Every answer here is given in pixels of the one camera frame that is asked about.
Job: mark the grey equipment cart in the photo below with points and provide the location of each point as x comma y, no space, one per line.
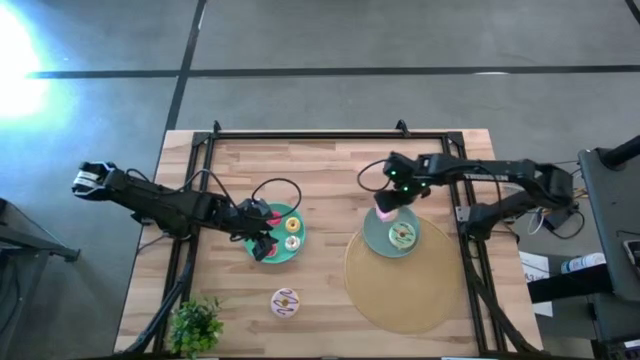
612,220

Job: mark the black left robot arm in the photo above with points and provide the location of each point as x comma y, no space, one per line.
160,202

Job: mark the black aluminium rig frame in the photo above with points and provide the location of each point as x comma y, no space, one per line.
325,135

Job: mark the small pale orange donut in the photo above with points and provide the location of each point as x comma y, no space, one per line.
288,243

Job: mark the dark grey side stand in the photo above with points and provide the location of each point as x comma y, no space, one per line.
25,280

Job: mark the small red frosted donut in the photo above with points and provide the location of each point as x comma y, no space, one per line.
272,251
276,219

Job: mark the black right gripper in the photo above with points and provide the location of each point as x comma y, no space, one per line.
402,180

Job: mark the teal round plate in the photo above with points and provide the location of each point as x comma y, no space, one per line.
295,257

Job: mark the large pink frosted donut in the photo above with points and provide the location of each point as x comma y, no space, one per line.
386,216

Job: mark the small green potted plant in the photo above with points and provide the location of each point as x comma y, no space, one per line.
195,327

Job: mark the grey-blue round plate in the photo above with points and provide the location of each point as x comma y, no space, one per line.
375,240

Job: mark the large purple squiggle donut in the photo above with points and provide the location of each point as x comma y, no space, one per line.
277,302

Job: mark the white paper sheet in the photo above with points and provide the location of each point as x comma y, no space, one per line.
535,267

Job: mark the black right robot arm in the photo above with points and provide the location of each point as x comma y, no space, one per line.
500,175

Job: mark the large green frosted donut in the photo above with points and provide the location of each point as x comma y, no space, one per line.
395,235

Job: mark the small orange frosted donut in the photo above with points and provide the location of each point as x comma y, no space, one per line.
288,225

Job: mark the round woven tan placemat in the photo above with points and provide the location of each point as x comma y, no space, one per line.
400,295

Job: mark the white bottle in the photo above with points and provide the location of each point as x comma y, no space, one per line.
582,263

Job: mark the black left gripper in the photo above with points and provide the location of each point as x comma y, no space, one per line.
250,222

